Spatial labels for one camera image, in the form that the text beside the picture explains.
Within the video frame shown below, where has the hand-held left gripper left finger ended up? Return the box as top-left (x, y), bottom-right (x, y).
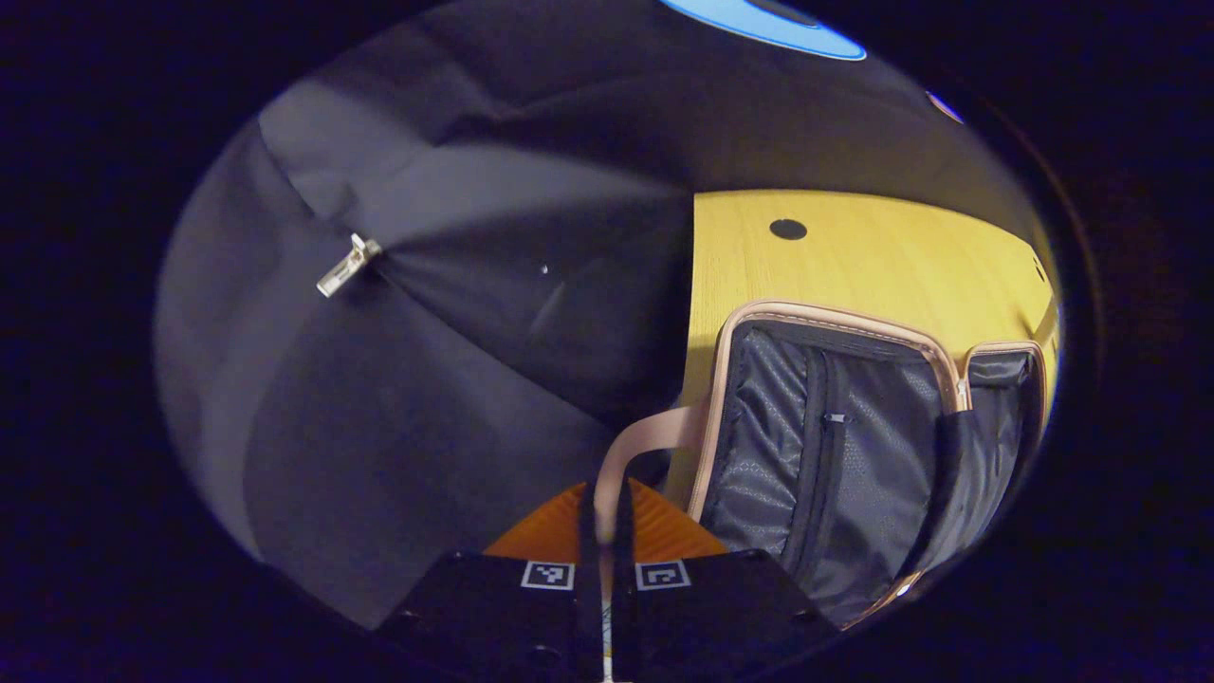
top-left (379, 482), bottom-right (605, 683)

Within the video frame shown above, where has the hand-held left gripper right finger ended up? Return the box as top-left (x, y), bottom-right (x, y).
top-left (614, 479), bottom-right (840, 683)

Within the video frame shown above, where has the silver metal clip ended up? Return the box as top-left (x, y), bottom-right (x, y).
top-left (317, 233), bottom-right (383, 299)

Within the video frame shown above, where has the black backdrop cloth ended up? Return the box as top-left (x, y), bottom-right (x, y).
top-left (155, 0), bottom-right (1054, 632)

